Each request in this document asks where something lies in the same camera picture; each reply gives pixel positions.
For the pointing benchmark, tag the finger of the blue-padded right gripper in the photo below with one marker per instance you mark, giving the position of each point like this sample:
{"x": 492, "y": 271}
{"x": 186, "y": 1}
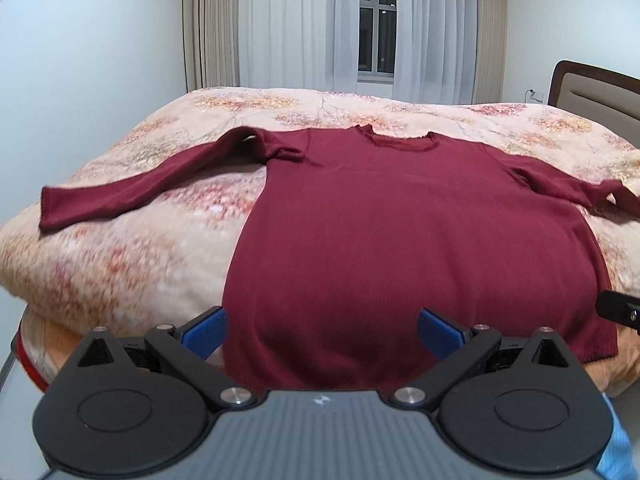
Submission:
{"x": 619, "y": 308}

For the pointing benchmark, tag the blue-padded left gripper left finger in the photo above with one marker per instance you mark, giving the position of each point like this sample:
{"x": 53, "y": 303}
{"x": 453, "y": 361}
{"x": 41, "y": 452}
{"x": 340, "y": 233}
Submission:
{"x": 183, "y": 352}

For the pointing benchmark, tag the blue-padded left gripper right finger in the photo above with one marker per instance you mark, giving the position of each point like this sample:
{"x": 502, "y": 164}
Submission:
{"x": 461, "y": 352}

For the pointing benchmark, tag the dark red long-sleeve sweater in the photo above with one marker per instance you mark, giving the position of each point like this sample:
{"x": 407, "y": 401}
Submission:
{"x": 354, "y": 234}

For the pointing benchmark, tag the blue sleeve forearm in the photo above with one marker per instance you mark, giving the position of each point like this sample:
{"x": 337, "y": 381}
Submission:
{"x": 617, "y": 460}

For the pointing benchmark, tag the brown padded headboard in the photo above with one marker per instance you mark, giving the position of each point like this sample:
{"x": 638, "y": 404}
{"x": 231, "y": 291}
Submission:
{"x": 609, "y": 98}

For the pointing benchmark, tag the beige drape curtain right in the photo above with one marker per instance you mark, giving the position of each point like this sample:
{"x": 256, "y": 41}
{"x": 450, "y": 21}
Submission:
{"x": 492, "y": 26}

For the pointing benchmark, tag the beige drape curtain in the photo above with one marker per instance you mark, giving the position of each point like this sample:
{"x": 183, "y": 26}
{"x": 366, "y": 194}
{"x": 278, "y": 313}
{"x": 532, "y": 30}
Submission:
{"x": 210, "y": 43}
{"x": 492, "y": 26}

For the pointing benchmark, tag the white sheer curtain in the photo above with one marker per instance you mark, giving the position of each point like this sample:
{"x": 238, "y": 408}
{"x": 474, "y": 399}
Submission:
{"x": 313, "y": 44}

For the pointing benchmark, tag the beige drape curtain left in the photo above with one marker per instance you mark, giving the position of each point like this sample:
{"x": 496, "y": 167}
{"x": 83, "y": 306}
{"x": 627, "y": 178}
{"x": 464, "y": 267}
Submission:
{"x": 210, "y": 43}

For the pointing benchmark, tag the white wall socket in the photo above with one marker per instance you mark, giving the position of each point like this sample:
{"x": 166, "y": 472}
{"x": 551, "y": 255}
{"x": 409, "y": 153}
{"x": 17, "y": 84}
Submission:
{"x": 534, "y": 96}

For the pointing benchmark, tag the window with white frame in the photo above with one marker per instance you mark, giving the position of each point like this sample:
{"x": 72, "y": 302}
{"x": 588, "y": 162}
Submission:
{"x": 377, "y": 39}

